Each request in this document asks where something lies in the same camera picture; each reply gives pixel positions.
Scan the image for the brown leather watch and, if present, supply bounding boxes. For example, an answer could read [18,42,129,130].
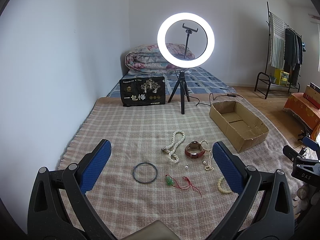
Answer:
[184,141,206,159]

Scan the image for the black power cable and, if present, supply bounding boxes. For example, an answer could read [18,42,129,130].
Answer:
[188,93,238,107]

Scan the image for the white ring light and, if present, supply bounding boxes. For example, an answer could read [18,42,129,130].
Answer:
[157,12,215,68]

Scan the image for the green jade red cord pendant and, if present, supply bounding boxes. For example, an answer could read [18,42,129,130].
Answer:
[165,174,202,197]

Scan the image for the dark blue bangle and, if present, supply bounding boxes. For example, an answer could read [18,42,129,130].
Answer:
[132,162,158,184]

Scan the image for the striped hanging towel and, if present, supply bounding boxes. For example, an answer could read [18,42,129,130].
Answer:
[268,13,286,69]

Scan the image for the yellow box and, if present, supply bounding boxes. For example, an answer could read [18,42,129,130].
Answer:
[274,68,290,86]

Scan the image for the cream bead bracelet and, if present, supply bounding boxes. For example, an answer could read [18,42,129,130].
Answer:
[216,176,233,195]

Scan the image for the pink plaid blanket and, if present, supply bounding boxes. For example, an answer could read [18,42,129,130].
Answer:
[57,96,304,238]

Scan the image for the thin pearl necklace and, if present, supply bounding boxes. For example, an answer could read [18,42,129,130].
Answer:
[199,139,215,172]

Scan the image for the dark hanging clothes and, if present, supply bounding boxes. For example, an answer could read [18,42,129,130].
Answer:
[284,28,303,86]

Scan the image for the floral folded quilt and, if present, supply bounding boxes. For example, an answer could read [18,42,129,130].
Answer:
[125,43,195,74]

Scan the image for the black tripod stand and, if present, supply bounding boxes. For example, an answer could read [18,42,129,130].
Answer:
[168,23,199,114]

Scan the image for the brown cardboard box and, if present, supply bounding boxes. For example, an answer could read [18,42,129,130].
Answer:
[209,101,269,153]

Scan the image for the thick pearl rope necklace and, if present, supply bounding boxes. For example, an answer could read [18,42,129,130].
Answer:
[161,129,186,164]

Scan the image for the orange cloth covered table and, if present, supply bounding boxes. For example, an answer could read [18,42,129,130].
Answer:
[283,82,319,142]

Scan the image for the black snack bag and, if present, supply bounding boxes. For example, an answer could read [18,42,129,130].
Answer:
[119,76,166,107]

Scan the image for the blue patterned mattress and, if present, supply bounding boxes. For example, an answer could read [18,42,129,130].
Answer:
[123,67,235,95]

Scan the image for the black clothes rack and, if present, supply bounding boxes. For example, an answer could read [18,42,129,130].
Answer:
[254,10,306,99]

